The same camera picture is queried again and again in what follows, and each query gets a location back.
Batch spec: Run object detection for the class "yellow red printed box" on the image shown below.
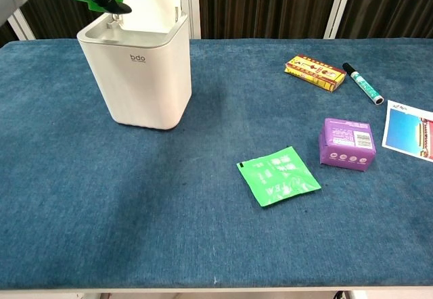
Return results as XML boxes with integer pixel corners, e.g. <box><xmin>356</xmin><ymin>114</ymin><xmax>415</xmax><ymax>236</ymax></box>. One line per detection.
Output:
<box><xmin>283</xmin><ymin>53</ymin><xmax>348</xmax><ymax>93</ymax></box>

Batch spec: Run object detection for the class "white photo card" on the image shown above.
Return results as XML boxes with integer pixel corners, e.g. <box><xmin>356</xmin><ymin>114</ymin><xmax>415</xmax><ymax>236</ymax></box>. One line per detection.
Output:
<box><xmin>381</xmin><ymin>99</ymin><xmax>433</xmax><ymax>164</ymax></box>

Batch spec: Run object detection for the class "white frame post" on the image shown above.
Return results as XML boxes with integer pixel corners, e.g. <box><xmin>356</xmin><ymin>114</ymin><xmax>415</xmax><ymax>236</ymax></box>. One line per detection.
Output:
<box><xmin>185</xmin><ymin>0</ymin><xmax>202</xmax><ymax>40</ymax></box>
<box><xmin>5</xmin><ymin>7</ymin><xmax>37</xmax><ymax>41</ymax></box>
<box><xmin>322</xmin><ymin>0</ymin><xmax>357</xmax><ymax>40</ymax></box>

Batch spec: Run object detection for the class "green tea sachet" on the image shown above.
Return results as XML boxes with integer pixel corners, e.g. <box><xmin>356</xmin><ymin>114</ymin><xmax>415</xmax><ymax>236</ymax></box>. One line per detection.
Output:
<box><xmin>236</xmin><ymin>145</ymin><xmax>323</xmax><ymax>208</ymax></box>

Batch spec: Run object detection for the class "green marker pen black cap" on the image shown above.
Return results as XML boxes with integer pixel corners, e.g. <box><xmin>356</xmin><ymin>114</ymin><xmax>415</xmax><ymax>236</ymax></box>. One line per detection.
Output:
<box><xmin>342</xmin><ymin>62</ymin><xmax>385</xmax><ymax>106</ymax></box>

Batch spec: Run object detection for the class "black pleated curtain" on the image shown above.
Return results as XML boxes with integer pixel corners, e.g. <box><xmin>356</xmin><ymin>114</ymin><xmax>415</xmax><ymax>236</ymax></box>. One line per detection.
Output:
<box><xmin>0</xmin><ymin>0</ymin><xmax>433</xmax><ymax>43</ymax></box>

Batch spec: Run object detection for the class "white square container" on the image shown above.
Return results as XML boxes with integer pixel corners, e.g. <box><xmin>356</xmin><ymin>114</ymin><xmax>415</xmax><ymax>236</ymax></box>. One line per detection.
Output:
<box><xmin>76</xmin><ymin>6</ymin><xmax>193</xmax><ymax>131</ymax></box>

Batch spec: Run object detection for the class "blue felt table cloth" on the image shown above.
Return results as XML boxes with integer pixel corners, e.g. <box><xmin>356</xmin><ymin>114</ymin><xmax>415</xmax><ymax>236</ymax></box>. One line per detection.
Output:
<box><xmin>0</xmin><ymin>37</ymin><xmax>433</xmax><ymax>290</ymax></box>

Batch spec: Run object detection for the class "purple packaged box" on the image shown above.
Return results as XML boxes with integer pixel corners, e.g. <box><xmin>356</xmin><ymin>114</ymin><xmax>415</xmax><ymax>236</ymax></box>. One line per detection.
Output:
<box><xmin>318</xmin><ymin>117</ymin><xmax>378</xmax><ymax>174</ymax></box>

